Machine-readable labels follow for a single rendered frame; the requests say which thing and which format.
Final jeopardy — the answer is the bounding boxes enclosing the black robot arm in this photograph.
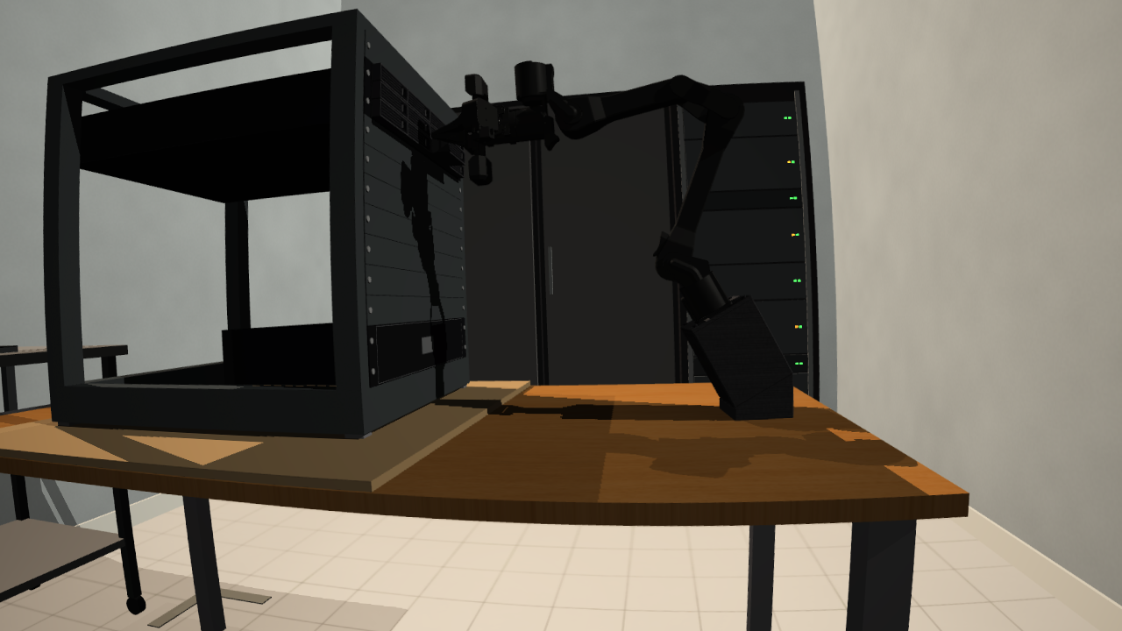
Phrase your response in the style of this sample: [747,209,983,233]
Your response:
[462,60,745,323]

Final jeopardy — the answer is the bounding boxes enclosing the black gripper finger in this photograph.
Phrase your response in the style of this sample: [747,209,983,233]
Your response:
[431,110,465,135]
[431,131,473,155]

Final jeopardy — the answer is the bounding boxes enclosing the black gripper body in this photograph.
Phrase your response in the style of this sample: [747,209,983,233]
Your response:
[465,74,519,186]

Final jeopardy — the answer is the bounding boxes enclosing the black open rack frame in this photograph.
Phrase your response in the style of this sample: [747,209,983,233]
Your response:
[43,9,470,439]

